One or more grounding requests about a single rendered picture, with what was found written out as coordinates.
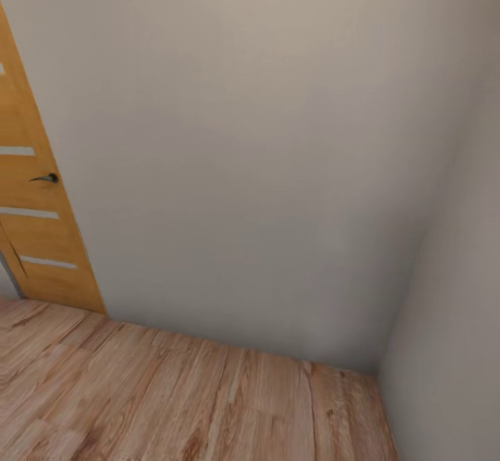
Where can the door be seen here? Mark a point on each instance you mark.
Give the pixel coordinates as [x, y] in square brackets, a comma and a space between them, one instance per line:
[39, 236]

